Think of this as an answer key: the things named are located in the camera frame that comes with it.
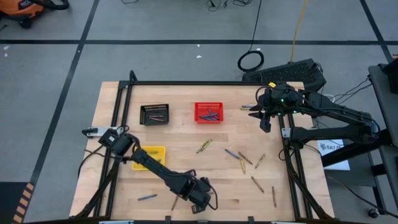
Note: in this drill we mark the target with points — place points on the yellow plastic basket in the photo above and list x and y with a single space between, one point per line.
161 155

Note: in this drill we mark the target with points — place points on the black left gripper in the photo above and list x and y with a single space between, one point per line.
199 193

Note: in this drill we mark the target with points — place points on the black mat with orange stripes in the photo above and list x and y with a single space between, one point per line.
9 202

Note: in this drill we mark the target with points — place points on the red plastic basket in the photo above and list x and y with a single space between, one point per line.
199 109

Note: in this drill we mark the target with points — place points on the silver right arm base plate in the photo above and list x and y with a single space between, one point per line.
286 133

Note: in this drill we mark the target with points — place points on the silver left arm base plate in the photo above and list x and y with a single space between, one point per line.
93 132

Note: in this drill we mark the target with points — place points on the dark grey side cart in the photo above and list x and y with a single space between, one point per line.
385 93

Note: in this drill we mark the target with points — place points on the black plastic basket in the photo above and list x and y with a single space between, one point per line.
155 110

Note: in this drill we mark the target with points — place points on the black computer tower case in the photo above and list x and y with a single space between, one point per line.
286 73

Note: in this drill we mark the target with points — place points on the yellow green crayon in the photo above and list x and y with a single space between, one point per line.
244 109
260 161

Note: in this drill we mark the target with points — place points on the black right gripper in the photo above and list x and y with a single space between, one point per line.
270 102

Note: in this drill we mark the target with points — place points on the orange shop vacuum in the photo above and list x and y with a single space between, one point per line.
18 9

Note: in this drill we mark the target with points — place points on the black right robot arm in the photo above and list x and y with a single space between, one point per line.
335 109

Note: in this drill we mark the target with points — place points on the black caster wheel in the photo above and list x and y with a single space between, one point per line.
373 213

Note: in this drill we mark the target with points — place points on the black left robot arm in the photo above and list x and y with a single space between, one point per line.
155 168

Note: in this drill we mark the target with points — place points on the white paper sign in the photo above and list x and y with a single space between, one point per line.
332 145

